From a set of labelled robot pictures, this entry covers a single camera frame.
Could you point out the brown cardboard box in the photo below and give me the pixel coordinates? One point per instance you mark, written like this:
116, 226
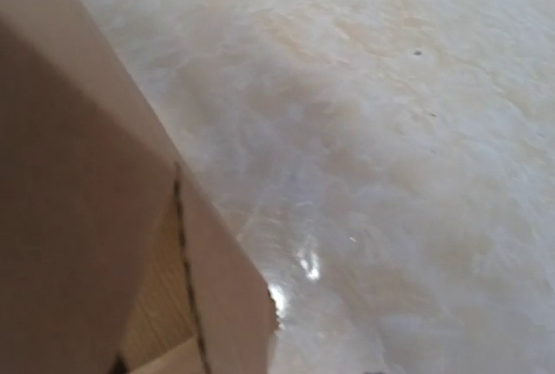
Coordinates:
90, 181

